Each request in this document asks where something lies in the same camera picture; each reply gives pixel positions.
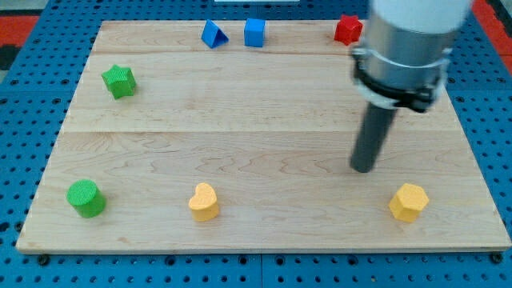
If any green star block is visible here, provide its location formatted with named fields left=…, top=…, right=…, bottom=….
left=102, top=65, right=136, bottom=100

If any yellow hexagon block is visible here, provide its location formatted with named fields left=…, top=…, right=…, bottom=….
left=388, top=183, right=430, bottom=222

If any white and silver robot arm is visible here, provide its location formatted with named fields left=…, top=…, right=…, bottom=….
left=350, top=0, right=474, bottom=173

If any red star block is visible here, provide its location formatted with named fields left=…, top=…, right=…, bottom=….
left=334, top=14, right=363, bottom=46

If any blue cube block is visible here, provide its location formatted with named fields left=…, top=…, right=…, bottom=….
left=244, top=18, right=266, bottom=47

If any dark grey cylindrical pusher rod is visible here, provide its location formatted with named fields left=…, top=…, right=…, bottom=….
left=350, top=103, right=397, bottom=173

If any yellow heart block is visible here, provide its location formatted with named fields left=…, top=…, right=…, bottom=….
left=188, top=182, right=220, bottom=222

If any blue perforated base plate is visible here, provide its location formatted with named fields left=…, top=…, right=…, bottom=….
left=1, top=1, right=511, bottom=287

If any light wooden board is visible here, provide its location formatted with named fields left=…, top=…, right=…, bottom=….
left=17, top=21, right=511, bottom=254

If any green cylinder block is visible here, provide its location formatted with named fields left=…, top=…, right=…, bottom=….
left=66, top=179, right=106, bottom=218

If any blue triangle block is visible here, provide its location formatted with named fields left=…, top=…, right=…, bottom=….
left=201, top=19, right=229, bottom=49

